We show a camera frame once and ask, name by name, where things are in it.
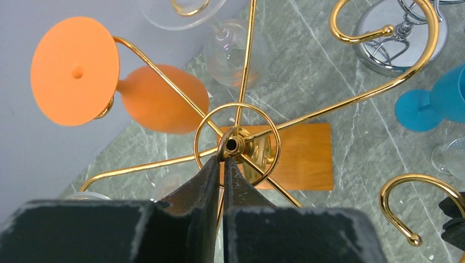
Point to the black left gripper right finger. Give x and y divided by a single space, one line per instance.
255 230

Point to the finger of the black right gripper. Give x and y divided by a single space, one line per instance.
453 229

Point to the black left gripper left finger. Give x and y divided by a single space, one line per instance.
178 228

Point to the gold wire glass rack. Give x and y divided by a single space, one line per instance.
431 16

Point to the orange plastic goblet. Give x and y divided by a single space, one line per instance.
79 66

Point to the clear wine glass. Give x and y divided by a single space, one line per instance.
224 49

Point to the clear pink tinted glass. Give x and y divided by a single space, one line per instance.
140 187

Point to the clear tall glass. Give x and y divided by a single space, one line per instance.
448 158

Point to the blue plastic goblet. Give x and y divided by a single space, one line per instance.
422 110

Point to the chrome wire glass rack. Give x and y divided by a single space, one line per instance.
392 55

